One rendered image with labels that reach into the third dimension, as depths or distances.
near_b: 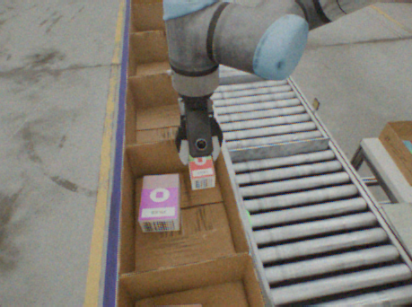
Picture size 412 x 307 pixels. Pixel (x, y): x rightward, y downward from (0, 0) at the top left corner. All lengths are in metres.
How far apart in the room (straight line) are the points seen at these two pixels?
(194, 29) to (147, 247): 0.62
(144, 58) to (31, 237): 1.32
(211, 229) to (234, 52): 0.59
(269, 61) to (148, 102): 0.92
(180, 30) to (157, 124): 0.76
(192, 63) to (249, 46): 0.11
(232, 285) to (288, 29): 0.63
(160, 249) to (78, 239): 1.21
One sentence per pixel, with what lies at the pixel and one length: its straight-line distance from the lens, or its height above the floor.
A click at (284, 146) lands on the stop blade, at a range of 1.25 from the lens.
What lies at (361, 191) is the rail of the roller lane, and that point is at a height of 0.74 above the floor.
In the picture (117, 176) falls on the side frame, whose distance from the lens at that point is 1.00.
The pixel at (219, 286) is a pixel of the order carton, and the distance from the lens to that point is 0.81.
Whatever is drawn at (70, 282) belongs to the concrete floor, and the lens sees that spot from 1.92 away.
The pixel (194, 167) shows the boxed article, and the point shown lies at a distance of 0.66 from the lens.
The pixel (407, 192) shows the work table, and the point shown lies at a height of 0.75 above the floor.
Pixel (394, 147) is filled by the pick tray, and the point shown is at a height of 0.80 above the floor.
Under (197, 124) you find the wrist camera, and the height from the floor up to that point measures 1.30.
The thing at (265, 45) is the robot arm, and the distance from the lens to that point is 0.40.
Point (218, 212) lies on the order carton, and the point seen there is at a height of 0.88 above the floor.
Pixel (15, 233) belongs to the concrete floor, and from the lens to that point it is 2.24.
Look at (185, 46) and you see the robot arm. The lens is 0.47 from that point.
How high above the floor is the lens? 1.66
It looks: 47 degrees down
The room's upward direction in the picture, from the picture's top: straight up
